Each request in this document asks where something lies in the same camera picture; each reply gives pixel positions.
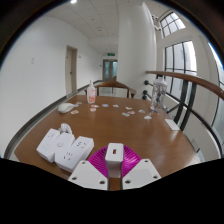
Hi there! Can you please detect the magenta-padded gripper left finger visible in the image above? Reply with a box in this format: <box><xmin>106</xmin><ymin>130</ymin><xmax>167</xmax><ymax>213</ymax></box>
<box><xmin>67</xmin><ymin>145</ymin><xmax>111</xmax><ymax>191</ymax></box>

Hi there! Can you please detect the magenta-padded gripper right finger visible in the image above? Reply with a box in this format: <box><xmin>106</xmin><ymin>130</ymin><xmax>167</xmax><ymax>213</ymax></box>
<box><xmin>120</xmin><ymin>145</ymin><xmax>162</xmax><ymax>191</ymax></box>

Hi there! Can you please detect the white charger block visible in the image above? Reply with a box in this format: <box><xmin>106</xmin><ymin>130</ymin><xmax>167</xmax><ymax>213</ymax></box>
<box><xmin>104</xmin><ymin>142</ymin><xmax>125</xmax><ymax>179</ymax></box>

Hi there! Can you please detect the white power strip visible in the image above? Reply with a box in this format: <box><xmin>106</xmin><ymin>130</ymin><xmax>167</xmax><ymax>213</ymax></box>
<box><xmin>35</xmin><ymin>128</ymin><xmax>95</xmax><ymax>173</ymax></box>

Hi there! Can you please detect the white paper card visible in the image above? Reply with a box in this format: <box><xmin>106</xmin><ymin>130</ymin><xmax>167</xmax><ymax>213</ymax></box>
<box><xmin>164</xmin><ymin>118</ymin><xmax>181</xmax><ymax>131</ymax></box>

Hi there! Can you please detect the white computer mouse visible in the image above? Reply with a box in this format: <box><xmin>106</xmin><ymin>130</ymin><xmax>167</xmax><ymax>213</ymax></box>
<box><xmin>57</xmin><ymin>102</ymin><xmax>77</xmax><ymax>114</ymax></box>

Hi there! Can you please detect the clear plastic bottle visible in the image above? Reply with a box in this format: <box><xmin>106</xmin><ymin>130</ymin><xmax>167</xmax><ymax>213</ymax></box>
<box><xmin>149</xmin><ymin>76</ymin><xmax>169</xmax><ymax>113</ymax></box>

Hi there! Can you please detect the wooden chair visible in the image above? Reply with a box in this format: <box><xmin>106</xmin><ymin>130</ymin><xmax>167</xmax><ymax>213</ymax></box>
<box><xmin>84</xmin><ymin>80</ymin><xmax>137</xmax><ymax>99</ymax></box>

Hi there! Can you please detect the wooden handrail with black railing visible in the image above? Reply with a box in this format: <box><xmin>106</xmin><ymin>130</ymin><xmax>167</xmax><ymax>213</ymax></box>
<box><xmin>142</xmin><ymin>70</ymin><xmax>224</xmax><ymax>158</ymax></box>

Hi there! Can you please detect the beige side door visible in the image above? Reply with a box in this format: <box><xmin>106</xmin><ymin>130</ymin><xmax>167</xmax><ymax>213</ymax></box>
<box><xmin>64</xmin><ymin>45</ymin><xmax>79</xmax><ymax>96</ymax></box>

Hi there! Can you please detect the glass double door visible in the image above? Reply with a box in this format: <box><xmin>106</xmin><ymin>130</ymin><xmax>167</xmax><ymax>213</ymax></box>
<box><xmin>102</xmin><ymin>59</ymin><xmax>118</xmax><ymax>82</ymax></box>

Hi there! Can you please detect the tall black-framed window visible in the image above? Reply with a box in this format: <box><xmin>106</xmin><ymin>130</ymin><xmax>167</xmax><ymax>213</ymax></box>
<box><xmin>164</xmin><ymin>40</ymin><xmax>198</xmax><ymax>101</ymax></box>

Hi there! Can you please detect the small slanted black-framed window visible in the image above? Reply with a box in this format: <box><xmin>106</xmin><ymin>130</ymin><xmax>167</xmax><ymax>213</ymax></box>
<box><xmin>159</xmin><ymin>12</ymin><xmax>186</xmax><ymax>38</ymax></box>

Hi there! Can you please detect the white coiled power cable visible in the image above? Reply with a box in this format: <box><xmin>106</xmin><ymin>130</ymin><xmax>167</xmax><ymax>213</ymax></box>
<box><xmin>58</xmin><ymin>122</ymin><xmax>73</xmax><ymax>135</ymax></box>

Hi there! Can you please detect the wide window with white frame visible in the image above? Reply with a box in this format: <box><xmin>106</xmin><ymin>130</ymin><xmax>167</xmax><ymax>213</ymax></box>
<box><xmin>208</xmin><ymin>43</ymin><xmax>224</xmax><ymax>134</ymax></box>

